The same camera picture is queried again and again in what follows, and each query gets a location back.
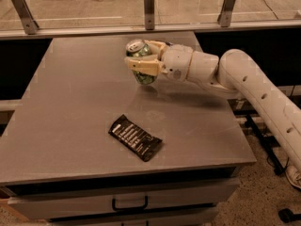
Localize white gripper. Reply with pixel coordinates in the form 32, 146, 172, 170
124, 40, 194, 82

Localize white shoe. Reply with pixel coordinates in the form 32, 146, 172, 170
285, 166, 301, 189

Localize black floor cable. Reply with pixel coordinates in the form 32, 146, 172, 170
259, 0, 280, 21

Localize black lower drawer handle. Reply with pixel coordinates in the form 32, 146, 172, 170
120, 220, 149, 226

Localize black metal stand leg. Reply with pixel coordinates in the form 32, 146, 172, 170
245, 114, 285, 176

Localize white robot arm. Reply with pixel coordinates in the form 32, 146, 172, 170
125, 40, 301, 170

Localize metal railing bracket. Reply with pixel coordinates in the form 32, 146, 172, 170
144, 0, 155, 30
11, 0, 40, 35
217, 0, 236, 27

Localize black snack bag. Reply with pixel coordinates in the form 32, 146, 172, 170
108, 115, 162, 162

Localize grey drawer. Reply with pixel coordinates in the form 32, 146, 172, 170
51, 207, 218, 226
8, 178, 239, 219

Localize black drawer handle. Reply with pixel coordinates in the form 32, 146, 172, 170
120, 220, 149, 226
111, 196, 149, 212

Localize black caster wheel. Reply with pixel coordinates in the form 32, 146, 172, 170
278, 208, 301, 223

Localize black upper drawer handle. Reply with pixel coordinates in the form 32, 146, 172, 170
111, 196, 149, 212

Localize upper grey drawer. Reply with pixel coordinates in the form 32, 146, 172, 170
8, 178, 239, 219

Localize right metal railing bracket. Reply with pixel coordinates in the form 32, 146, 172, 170
217, 0, 236, 27

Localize middle metal railing bracket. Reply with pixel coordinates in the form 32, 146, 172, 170
144, 0, 155, 30

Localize lower grey drawer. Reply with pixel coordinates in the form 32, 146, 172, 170
51, 207, 218, 226

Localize left metal railing bracket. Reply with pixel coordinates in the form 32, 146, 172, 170
11, 0, 40, 35

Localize green soda can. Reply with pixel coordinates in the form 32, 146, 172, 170
126, 39, 156, 85

